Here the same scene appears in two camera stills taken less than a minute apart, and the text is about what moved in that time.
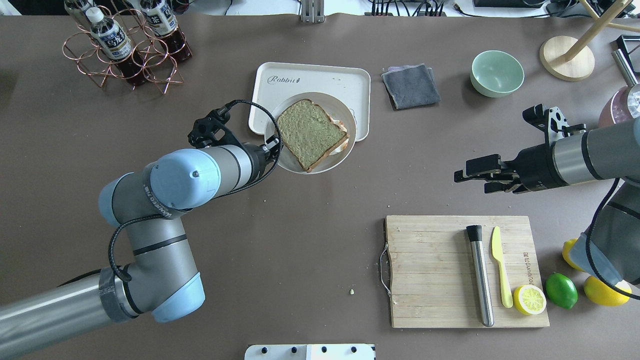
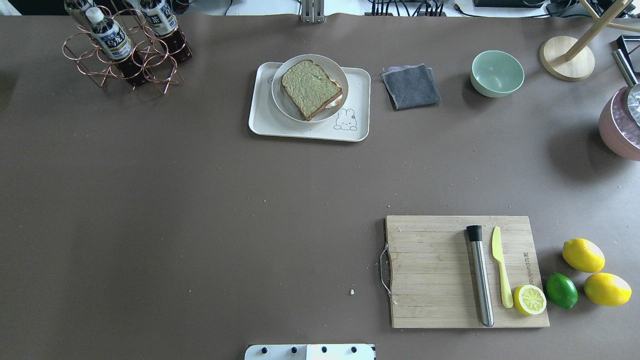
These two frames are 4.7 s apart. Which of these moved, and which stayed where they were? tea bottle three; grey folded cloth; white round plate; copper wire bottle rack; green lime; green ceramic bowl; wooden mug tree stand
Moved: white round plate
Stayed: green ceramic bowl; copper wire bottle rack; tea bottle three; wooden mug tree stand; grey folded cloth; green lime
